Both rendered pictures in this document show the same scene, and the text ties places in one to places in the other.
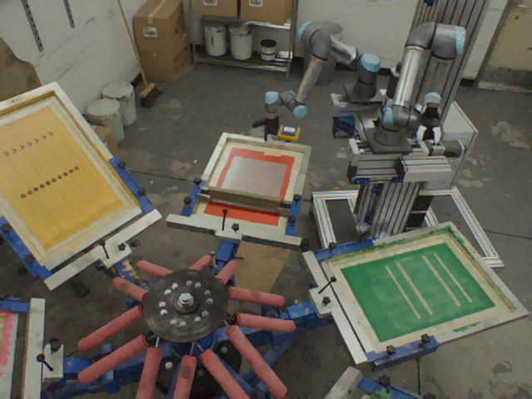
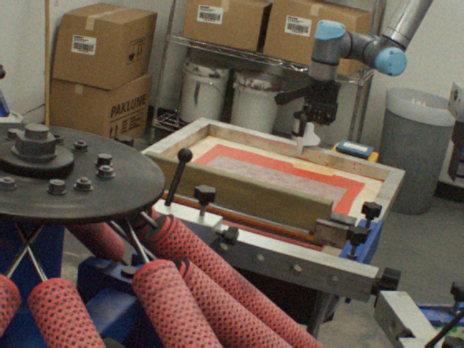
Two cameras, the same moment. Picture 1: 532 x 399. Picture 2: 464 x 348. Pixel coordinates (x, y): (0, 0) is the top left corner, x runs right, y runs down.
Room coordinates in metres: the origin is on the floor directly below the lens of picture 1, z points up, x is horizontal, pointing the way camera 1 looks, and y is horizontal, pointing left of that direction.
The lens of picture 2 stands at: (-0.05, -0.03, 1.63)
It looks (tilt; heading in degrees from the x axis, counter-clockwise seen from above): 19 degrees down; 5
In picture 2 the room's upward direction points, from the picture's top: 10 degrees clockwise
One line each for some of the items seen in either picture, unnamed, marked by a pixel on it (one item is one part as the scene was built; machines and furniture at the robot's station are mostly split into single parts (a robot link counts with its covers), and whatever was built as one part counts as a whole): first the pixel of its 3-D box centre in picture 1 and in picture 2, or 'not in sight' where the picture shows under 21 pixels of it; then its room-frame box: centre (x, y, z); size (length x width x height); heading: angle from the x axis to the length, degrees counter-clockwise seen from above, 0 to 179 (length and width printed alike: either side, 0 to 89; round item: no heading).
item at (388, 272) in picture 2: (302, 244); (380, 287); (1.33, -0.20, 1.02); 0.07 x 0.06 x 0.07; 170
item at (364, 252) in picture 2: (293, 218); (355, 256); (1.55, -0.16, 0.97); 0.30 x 0.05 x 0.07; 170
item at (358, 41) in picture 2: (287, 99); (363, 48); (2.24, -0.12, 1.28); 0.11 x 0.11 x 0.08; 31
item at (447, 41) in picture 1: (433, 81); not in sight; (1.87, -0.80, 1.63); 0.15 x 0.12 x 0.55; 73
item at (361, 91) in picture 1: (366, 85); not in sight; (2.40, -0.61, 1.31); 0.15 x 0.15 x 0.10
